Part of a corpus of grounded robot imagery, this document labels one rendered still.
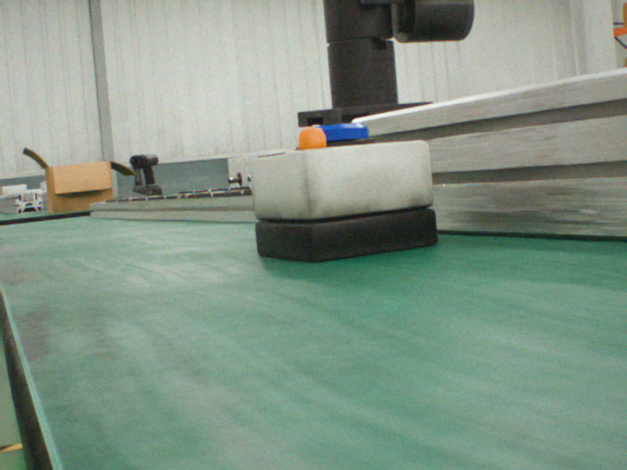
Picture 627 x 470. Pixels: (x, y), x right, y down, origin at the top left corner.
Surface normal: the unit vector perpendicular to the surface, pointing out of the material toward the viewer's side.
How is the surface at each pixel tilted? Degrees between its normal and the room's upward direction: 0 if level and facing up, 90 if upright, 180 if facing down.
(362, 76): 94
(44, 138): 90
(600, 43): 90
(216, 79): 90
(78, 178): 68
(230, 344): 0
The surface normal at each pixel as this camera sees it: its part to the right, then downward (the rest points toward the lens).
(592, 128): -0.89, 0.12
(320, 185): 0.44, 0.03
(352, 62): -0.38, 0.17
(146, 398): -0.09, -0.99
